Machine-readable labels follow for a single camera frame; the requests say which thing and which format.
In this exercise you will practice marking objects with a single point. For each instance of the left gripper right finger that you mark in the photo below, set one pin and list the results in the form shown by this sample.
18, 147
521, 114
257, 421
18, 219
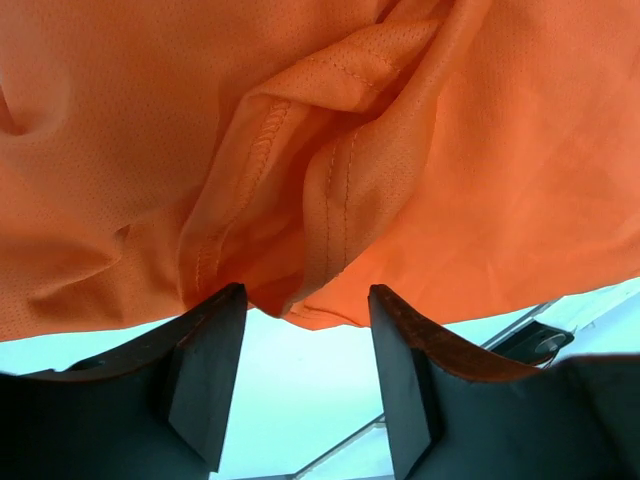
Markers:
456, 411

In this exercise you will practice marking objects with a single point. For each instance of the orange t-shirt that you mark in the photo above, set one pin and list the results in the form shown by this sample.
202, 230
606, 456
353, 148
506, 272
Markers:
477, 157

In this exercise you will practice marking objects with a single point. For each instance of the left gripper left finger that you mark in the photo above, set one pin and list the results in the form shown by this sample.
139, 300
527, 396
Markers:
156, 407

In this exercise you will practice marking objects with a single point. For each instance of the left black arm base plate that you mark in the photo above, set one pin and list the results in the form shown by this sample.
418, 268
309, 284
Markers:
534, 344

